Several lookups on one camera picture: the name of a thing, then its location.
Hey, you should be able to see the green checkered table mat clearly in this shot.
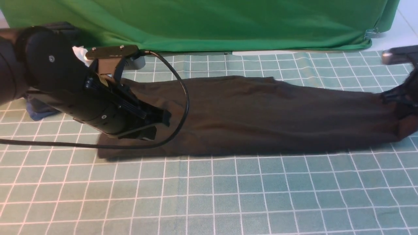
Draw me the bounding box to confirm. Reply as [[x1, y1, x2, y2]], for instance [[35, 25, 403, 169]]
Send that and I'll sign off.
[[0, 51, 417, 235]]

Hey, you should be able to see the green backdrop cloth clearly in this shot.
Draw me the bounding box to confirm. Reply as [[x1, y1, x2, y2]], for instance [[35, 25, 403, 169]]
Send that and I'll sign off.
[[1, 0, 399, 52]]

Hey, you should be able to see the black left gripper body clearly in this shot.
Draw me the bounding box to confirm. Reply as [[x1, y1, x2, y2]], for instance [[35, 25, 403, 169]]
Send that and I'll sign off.
[[31, 70, 155, 136]]

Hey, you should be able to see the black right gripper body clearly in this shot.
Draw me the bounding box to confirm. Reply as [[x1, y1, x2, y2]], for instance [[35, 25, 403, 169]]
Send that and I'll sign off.
[[380, 69, 418, 119]]

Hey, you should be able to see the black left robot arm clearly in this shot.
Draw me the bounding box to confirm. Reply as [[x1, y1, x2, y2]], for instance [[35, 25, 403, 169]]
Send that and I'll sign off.
[[0, 26, 171, 140]]

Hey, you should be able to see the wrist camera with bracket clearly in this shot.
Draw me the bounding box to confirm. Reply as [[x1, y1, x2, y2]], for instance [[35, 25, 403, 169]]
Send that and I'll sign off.
[[381, 45, 418, 66], [85, 45, 145, 80]]

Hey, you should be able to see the silver binder clip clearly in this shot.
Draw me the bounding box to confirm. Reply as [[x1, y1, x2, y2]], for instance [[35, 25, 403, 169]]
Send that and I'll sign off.
[[363, 28, 380, 41]]

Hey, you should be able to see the white garment in pile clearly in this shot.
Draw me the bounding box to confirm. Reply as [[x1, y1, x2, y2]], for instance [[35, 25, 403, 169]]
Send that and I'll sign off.
[[72, 46, 92, 67]]

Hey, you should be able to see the black left camera cable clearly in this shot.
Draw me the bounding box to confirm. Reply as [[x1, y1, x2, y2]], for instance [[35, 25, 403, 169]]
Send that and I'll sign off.
[[0, 51, 190, 150]]

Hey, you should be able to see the dark gray long-sleeve top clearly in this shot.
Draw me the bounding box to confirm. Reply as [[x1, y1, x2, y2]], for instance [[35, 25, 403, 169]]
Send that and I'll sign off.
[[97, 76, 417, 159]]

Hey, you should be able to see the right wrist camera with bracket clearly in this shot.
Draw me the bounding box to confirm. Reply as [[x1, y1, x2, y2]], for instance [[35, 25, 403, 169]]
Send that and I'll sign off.
[[381, 45, 418, 66]]

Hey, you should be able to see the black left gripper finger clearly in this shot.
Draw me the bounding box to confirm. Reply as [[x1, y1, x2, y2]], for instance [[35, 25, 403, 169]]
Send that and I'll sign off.
[[118, 126, 157, 141], [145, 105, 171, 127]]

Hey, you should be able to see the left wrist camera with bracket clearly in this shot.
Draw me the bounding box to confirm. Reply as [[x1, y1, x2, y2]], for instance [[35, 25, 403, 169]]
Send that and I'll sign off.
[[85, 45, 145, 80]]

